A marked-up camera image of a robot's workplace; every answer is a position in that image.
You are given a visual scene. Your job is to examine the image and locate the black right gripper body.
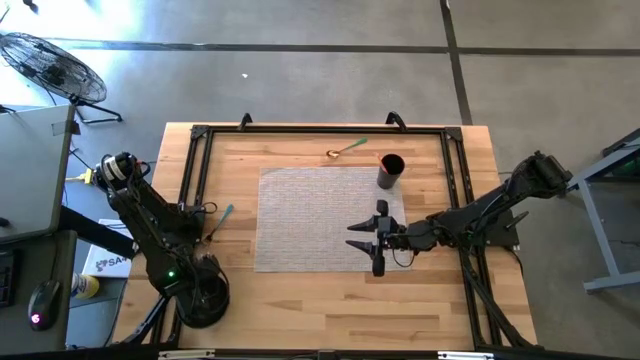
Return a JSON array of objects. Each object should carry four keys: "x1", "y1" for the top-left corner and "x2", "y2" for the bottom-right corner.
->
[{"x1": 371, "y1": 198, "x2": 416, "y2": 278}]

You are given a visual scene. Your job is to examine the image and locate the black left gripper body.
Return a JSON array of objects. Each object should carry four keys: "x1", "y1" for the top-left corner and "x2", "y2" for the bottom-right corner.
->
[{"x1": 164, "y1": 273, "x2": 211, "y2": 326}]

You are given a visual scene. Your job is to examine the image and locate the green-handled gold spoon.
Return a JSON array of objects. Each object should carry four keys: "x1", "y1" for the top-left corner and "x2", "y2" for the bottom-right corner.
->
[{"x1": 326, "y1": 138, "x2": 369, "y2": 160}]

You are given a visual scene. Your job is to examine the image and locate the teal-handled fork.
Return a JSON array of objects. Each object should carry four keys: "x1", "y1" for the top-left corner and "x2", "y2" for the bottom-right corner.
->
[{"x1": 202, "y1": 203, "x2": 235, "y2": 246}]

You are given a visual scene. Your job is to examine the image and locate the black cup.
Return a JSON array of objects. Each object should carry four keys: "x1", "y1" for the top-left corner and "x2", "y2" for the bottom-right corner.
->
[{"x1": 375, "y1": 153, "x2": 406, "y2": 191}]

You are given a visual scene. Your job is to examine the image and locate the grey woven placemat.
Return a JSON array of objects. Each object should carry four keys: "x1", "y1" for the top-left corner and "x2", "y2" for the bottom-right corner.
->
[{"x1": 253, "y1": 166, "x2": 414, "y2": 274}]

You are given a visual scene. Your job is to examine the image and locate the white cardboard box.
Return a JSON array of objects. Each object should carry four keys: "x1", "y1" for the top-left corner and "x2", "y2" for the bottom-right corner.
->
[{"x1": 81, "y1": 218, "x2": 139, "y2": 279}]

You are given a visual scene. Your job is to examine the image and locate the yellow bottle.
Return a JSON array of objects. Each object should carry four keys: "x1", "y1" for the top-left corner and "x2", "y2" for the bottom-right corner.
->
[{"x1": 69, "y1": 272, "x2": 101, "y2": 300}]

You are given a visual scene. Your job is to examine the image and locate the black diagonal beam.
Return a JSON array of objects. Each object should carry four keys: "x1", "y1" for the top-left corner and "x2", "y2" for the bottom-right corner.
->
[{"x1": 59, "y1": 204, "x2": 139, "y2": 259}]

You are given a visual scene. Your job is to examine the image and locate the black computer mouse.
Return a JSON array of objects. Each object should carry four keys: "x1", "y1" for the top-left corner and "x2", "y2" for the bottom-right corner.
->
[{"x1": 27, "y1": 279, "x2": 62, "y2": 332}]

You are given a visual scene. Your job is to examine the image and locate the dark grey desk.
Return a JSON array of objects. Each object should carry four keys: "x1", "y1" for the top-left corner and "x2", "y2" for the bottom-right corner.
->
[{"x1": 0, "y1": 229, "x2": 79, "y2": 351}]

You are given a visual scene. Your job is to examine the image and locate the black keyboard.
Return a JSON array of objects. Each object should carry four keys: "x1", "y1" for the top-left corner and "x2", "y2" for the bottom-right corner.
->
[{"x1": 0, "y1": 249, "x2": 16, "y2": 307}]

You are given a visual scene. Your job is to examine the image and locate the grey metal stand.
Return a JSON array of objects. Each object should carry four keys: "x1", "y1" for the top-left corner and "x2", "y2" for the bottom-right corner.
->
[{"x1": 567, "y1": 127, "x2": 640, "y2": 295}]

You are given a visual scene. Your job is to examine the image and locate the black floor fan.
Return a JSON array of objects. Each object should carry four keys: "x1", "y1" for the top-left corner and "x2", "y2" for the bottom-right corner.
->
[{"x1": 0, "y1": 31, "x2": 124, "y2": 125}]

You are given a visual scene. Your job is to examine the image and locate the silver metal bracket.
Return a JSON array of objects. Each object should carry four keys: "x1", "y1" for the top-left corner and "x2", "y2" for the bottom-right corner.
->
[
  {"x1": 158, "y1": 349, "x2": 216, "y2": 360},
  {"x1": 437, "y1": 351, "x2": 496, "y2": 360}
]

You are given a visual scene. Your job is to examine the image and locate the black aluminium table frame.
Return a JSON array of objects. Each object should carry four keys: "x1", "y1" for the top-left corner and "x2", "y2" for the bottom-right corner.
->
[{"x1": 122, "y1": 123, "x2": 541, "y2": 351}]

